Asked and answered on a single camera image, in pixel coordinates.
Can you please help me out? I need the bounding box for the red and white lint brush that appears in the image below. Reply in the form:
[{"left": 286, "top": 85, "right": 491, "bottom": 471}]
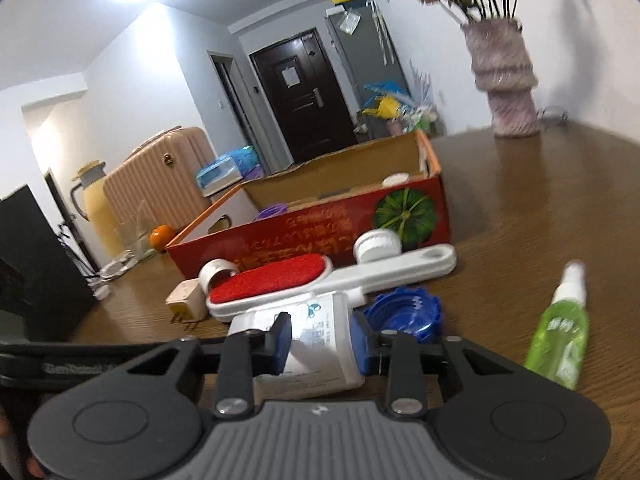
[{"left": 205, "top": 243, "right": 458, "bottom": 323}]

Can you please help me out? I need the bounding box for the dark brown entrance door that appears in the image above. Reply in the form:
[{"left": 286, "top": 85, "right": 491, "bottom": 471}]
[{"left": 248, "top": 29, "right": 359, "bottom": 165}]

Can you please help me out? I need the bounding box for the white tape roll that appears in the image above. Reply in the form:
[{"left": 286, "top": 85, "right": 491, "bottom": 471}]
[{"left": 198, "top": 258, "right": 240, "bottom": 291}]

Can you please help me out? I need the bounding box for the white power strip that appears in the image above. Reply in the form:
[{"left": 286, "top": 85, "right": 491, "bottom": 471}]
[{"left": 92, "top": 254, "right": 137, "bottom": 301}]

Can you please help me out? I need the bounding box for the cluttered storage trolley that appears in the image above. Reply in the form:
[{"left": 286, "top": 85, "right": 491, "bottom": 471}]
[{"left": 391, "top": 104, "right": 442, "bottom": 139}]

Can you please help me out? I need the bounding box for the white round jar lid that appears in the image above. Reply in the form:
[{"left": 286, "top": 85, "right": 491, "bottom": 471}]
[{"left": 352, "top": 228, "right": 403, "bottom": 264}]

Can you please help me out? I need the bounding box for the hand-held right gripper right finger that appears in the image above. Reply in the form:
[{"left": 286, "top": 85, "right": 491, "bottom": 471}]
[{"left": 349, "top": 312, "right": 507, "bottom": 419}]

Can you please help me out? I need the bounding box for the pink ribbed suitcase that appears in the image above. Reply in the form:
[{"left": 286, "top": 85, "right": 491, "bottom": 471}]
[{"left": 103, "top": 126, "right": 217, "bottom": 257}]

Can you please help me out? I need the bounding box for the yellow thermos jug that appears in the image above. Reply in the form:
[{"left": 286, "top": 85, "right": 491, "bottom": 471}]
[{"left": 69, "top": 160, "right": 124, "bottom": 257}]

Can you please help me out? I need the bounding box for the blue plastic packet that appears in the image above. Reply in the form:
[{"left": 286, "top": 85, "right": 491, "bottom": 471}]
[{"left": 227, "top": 145, "right": 259, "bottom": 175}]

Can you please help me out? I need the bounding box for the yellow watering can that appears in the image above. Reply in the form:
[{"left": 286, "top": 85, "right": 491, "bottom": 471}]
[{"left": 362, "top": 97, "right": 402, "bottom": 119}]

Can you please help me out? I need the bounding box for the purple plastic item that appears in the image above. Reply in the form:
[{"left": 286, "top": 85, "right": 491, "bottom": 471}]
[{"left": 254, "top": 203, "right": 289, "bottom": 221}]

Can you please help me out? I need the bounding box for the green spray bottle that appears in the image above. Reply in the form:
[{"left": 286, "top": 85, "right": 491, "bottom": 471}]
[{"left": 523, "top": 259, "right": 591, "bottom": 391}]

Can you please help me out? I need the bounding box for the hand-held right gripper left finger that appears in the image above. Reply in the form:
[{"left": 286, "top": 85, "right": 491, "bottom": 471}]
[{"left": 117, "top": 312, "right": 293, "bottom": 419}]

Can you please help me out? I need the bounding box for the blue ridged bottle cap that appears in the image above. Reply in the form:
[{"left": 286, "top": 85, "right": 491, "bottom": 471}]
[{"left": 362, "top": 287, "right": 444, "bottom": 344}]

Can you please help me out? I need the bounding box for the grey refrigerator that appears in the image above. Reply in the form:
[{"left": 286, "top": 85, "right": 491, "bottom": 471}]
[{"left": 325, "top": 2, "right": 409, "bottom": 127}]

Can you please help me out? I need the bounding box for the pink textured vase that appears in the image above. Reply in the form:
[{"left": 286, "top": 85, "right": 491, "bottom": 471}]
[{"left": 460, "top": 18, "right": 540, "bottom": 138}]

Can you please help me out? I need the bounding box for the orange fruit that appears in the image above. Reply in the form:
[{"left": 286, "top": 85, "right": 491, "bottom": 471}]
[{"left": 149, "top": 225, "right": 175, "bottom": 253}]

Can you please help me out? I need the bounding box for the white charger plug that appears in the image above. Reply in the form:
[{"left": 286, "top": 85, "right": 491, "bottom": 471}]
[{"left": 165, "top": 280, "right": 209, "bottom": 332}]

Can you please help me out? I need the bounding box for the red cardboard box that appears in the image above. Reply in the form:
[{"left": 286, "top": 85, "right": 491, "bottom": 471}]
[{"left": 165, "top": 129, "right": 451, "bottom": 281}]

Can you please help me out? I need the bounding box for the black paper bag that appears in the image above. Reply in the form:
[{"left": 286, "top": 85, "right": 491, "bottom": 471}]
[{"left": 0, "top": 184, "right": 99, "bottom": 344}]

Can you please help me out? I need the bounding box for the white plastic bottle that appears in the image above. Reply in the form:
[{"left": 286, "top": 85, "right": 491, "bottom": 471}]
[{"left": 227, "top": 292, "right": 366, "bottom": 397}]

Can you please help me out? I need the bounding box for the blue tissue pack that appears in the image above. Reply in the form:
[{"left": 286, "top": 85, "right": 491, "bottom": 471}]
[{"left": 195, "top": 156, "right": 241, "bottom": 197}]

